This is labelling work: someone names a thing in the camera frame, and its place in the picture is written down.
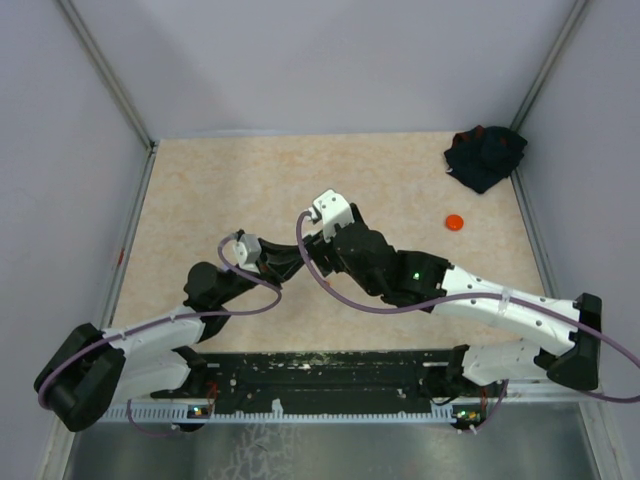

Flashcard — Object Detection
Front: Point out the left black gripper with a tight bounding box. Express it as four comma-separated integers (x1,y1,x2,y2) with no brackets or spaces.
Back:
217,237,312,305

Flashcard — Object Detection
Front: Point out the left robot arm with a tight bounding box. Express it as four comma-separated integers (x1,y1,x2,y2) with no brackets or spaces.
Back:
34,232,304,432

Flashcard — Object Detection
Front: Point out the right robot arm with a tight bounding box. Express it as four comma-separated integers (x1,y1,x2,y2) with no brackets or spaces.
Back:
296,201,602,396

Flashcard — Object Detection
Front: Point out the orange earbud charging case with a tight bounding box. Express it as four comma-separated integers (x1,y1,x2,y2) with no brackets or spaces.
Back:
445,214,464,231

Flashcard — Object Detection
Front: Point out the dark blue cloth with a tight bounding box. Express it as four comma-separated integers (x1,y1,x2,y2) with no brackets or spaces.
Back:
444,125,528,194

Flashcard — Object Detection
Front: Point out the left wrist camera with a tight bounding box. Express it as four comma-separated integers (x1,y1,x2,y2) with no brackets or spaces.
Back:
233,233,262,274

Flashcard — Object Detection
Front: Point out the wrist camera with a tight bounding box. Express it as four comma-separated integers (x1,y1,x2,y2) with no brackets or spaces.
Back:
233,233,262,274
308,189,355,243

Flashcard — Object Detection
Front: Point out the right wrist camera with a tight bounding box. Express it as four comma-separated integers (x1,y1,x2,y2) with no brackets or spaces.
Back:
308,189,355,243

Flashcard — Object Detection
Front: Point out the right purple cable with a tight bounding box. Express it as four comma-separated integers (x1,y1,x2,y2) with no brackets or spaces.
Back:
296,209,640,404

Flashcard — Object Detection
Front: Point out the purple cable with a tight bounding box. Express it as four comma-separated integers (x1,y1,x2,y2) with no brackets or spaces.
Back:
296,209,640,404
38,234,284,409

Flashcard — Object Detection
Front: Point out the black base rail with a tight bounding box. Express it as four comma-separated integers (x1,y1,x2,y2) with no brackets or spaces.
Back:
151,348,506,430

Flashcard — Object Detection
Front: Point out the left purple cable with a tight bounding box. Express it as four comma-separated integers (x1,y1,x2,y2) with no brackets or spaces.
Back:
38,234,284,409

